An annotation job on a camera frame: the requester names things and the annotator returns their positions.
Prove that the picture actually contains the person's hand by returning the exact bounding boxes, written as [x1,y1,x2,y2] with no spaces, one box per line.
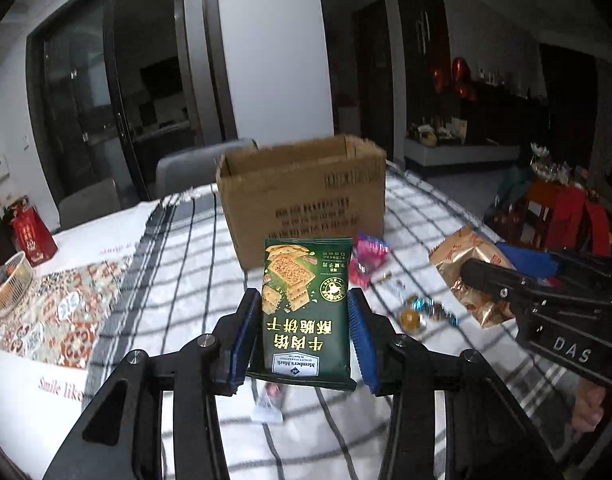
[571,379,606,434]

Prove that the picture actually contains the red bags pile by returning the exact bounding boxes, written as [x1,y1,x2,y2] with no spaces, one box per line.
[483,167,612,257]

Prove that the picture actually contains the green cracker snack packet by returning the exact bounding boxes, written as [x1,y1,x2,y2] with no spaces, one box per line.
[248,237,356,391]

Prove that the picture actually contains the patterned white table runner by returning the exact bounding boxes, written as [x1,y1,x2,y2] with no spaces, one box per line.
[0,203,156,479]

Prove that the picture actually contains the grey dining chair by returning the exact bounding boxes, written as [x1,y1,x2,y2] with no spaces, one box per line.
[58,179,122,230]
[154,139,257,198]

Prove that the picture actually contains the grey refrigerator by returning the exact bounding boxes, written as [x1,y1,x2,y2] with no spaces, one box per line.
[174,0,222,145]

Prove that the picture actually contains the grey dining chair near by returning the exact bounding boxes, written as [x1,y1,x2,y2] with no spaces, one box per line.
[154,139,257,198]

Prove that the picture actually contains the blue wrapped candy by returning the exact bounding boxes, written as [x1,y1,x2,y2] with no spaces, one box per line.
[405,295,459,326]

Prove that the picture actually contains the red gift bag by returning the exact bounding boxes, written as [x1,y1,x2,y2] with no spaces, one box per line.
[9,197,58,266]

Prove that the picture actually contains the white low TV cabinet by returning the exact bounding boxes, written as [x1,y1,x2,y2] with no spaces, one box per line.
[405,139,521,168]

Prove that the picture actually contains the red balloons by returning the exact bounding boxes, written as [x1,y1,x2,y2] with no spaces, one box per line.
[432,56,476,101]

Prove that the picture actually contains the brown cardboard box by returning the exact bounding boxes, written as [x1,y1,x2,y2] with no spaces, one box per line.
[216,134,386,271]

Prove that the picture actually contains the white small wrapper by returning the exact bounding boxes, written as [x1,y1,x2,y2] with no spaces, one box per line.
[251,382,284,425]

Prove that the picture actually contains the pink candy wrapper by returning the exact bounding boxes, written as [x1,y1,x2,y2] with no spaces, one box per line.
[348,233,391,289]

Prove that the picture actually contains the grey dining chair far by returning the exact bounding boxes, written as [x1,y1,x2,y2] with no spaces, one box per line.
[58,179,122,230]

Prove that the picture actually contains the black white checkered cloth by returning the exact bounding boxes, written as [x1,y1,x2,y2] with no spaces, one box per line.
[85,173,577,479]

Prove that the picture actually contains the gold snack bag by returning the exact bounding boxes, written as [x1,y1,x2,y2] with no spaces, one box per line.
[428,224,515,328]

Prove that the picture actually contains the orange round candy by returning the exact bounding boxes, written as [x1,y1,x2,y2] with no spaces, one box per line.
[398,308,426,334]

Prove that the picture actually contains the white wicker basket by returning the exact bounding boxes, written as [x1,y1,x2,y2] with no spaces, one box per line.
[0,252,35,321]

